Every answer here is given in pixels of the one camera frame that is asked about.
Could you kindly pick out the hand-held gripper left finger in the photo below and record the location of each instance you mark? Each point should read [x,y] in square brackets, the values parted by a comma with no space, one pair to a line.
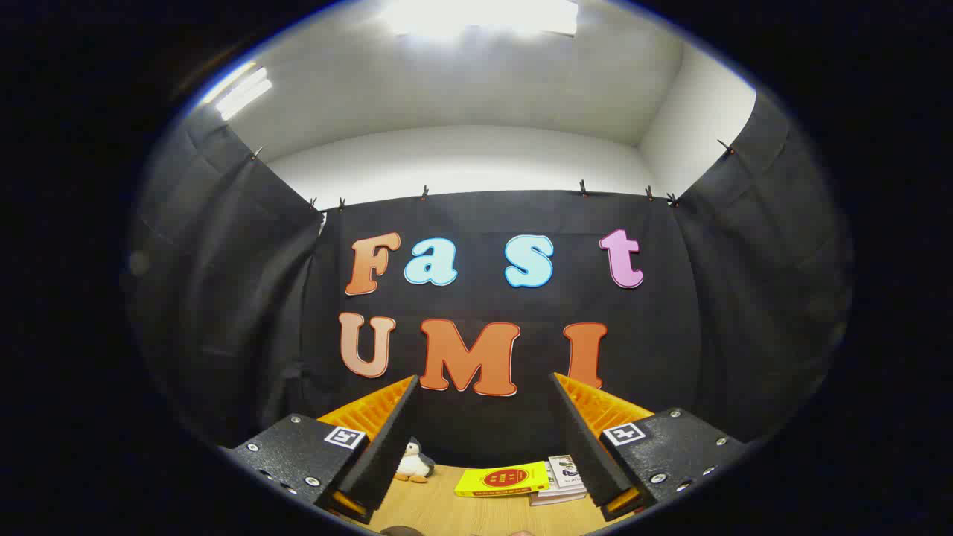
[391,447]

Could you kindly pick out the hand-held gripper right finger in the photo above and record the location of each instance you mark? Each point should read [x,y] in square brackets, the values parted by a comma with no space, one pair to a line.
[584,447]

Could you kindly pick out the penguin plush toy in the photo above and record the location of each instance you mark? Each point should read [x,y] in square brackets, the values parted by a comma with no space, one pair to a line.
[413,466]

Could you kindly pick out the white illustrated book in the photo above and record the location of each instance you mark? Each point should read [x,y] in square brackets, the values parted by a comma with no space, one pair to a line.
[563,470]

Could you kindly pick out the plain white book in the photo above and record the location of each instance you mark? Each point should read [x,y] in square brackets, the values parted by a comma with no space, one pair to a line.
[558,494]

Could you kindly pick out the brown-spined book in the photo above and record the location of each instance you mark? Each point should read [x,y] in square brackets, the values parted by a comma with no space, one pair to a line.
[555,501]

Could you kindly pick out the yellow book with red circle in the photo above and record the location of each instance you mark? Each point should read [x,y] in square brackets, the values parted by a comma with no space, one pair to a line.
[502,480]

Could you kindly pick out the black backdrop cloth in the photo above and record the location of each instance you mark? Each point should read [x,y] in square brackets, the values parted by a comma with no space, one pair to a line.
[476,301]

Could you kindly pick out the fluorescent tube light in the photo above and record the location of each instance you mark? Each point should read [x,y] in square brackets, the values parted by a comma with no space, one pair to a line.
[242,93]

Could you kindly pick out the ceiling light panel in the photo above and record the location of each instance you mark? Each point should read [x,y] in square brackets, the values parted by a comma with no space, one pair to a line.
[480,15]

